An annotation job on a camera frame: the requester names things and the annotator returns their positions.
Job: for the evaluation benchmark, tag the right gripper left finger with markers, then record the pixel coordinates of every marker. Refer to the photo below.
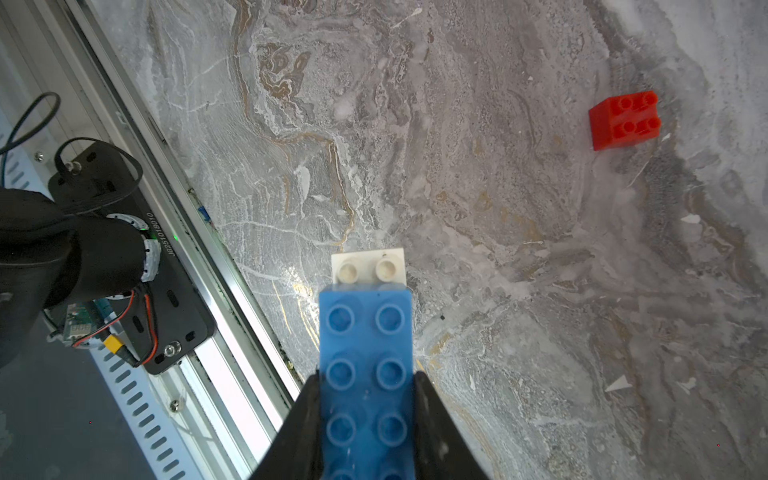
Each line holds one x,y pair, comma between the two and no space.
296,451

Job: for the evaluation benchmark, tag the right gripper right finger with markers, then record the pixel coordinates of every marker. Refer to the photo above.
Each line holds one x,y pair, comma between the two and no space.
440,451

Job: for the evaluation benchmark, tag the light blue long lego brick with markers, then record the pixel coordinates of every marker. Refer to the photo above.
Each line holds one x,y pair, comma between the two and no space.
366,381

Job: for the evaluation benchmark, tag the white long lego brick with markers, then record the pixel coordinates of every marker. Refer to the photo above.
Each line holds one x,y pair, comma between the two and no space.
371,267

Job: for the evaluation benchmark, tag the red square lego brick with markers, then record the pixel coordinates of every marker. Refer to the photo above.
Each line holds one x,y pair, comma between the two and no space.
624,120

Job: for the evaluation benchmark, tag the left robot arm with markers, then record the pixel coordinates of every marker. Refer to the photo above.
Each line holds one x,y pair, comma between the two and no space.
49,258

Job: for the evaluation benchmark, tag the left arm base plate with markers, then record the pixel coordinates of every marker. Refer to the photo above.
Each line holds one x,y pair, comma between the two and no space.
138,288

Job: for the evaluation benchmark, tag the aluminium mounting rail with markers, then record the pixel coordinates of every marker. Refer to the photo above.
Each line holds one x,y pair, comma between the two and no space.
210,409

